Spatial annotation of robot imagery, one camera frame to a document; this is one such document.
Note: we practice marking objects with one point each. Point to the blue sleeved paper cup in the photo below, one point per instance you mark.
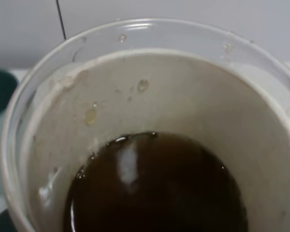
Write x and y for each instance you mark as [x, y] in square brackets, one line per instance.
[139, 75]

